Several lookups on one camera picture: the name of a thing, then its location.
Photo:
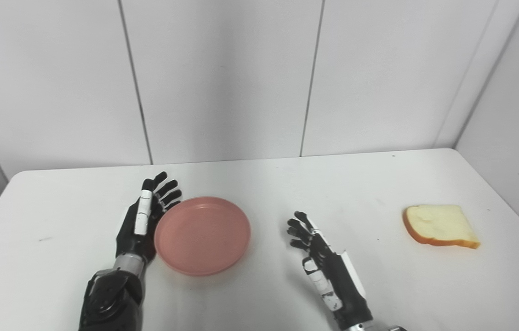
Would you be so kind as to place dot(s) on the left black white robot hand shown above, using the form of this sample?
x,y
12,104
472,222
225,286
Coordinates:
x,y
142,220

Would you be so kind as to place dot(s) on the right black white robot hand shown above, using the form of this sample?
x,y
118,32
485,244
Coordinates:
x,y
326,271

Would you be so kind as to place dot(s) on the pink round plate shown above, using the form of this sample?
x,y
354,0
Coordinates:
x,y
202,235

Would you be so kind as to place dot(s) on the slice of white bread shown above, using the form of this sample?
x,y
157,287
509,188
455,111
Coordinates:
x,y
441,225

